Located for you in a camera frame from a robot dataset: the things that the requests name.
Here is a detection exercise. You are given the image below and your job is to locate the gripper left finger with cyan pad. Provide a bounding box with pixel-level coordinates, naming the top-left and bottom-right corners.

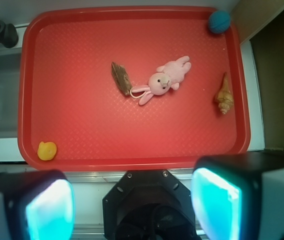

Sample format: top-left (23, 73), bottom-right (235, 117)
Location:
top-left (0, 170), bottom-right (75, 240)

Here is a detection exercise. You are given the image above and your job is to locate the brown wood bark piece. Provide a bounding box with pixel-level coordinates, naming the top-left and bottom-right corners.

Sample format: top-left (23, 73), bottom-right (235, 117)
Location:
top-left (111, 62), bottom-right (132, 96)

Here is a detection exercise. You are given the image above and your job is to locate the grey sink basin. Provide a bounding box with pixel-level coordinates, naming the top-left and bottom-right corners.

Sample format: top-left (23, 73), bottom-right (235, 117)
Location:
top-left (0, 52), bottom-right (21, 138)

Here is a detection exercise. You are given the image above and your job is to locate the blue knitted ball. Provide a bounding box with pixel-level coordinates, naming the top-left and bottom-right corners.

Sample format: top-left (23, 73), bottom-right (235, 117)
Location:
top-left (207, 10), bottom-right (231, 34)

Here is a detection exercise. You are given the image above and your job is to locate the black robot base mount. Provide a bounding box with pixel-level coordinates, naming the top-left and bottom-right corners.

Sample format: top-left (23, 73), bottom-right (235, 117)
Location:
top-left (102, 170), bottom-right (201, 240)

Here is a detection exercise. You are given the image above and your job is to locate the yellow rubber duck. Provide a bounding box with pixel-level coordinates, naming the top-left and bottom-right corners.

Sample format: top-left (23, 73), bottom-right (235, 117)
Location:
top-left (37, 141), bottom-right (57, 161)

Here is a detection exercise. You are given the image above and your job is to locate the brown cardboard panel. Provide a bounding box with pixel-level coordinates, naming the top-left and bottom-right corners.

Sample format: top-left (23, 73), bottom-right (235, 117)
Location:
top-left (231, 0), bottom-right (284, 150)

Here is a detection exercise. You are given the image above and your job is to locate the red plastic tray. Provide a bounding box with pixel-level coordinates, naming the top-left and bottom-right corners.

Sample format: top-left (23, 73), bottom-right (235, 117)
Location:
top-left (17, 6), bottom-right (251, 172)

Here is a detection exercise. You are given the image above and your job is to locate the tan spiral sea shell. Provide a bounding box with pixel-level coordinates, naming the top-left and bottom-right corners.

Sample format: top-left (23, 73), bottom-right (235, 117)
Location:
top-left (214, 72), bottom-right (234, 115)

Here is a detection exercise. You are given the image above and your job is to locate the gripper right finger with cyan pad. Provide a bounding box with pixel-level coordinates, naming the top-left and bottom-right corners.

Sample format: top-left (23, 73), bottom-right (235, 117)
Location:
top-left (190, 151), bottom-right (284, 240)

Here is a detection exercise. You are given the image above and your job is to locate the pink plush bunny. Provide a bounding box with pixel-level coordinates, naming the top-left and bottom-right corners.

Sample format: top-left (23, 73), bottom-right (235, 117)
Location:
top-left (129, 55), bottom-right (192, 106)

